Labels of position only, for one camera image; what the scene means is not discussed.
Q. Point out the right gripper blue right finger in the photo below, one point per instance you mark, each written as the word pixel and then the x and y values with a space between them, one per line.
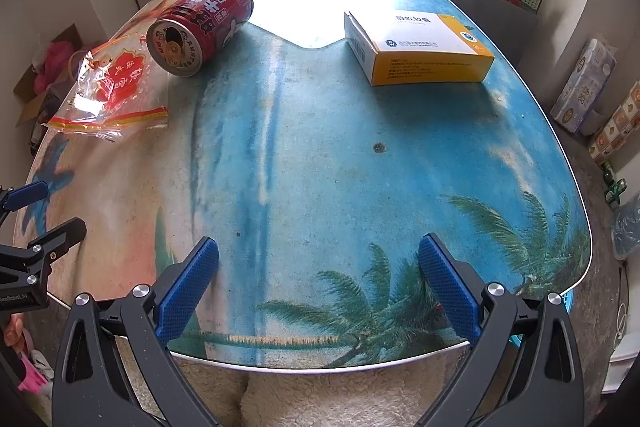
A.
pixel 460 306

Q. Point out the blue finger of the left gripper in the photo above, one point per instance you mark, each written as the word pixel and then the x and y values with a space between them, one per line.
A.
pixel 16 198

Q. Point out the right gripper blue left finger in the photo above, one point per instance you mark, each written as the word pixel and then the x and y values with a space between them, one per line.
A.
pixel 180 288

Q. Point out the orange white medicine box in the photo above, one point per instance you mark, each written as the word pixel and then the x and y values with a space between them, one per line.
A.
pixel 403 47

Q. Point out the red milk drink can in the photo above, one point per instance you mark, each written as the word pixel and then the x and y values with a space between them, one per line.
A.
pixel 190 32

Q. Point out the person's left hand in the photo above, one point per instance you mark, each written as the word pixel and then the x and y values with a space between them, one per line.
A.
pixel 15 335

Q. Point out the cardboard box with pink bag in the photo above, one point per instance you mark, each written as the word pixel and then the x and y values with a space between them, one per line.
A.
pixel 48 79

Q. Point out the red printed plastic bag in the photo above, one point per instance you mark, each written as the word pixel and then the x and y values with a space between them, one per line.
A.
pixel 119 90

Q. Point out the beach print folding table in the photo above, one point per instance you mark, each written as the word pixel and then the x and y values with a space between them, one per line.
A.
pixel 317 188

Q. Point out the large clear water jug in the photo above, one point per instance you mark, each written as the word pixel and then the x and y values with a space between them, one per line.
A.
pixel 625 231

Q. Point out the white small drawer unit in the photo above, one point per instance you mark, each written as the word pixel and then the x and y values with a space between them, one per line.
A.
pixel 620 363

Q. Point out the green glass bottle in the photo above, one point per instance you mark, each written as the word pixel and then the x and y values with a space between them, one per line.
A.
pixel 614 187

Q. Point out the toilet paper roll pack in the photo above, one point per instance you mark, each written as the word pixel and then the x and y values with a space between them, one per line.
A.
pixel 590 74

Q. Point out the dark grey cabinet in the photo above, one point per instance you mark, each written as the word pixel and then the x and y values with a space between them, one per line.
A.
pixel 509 26

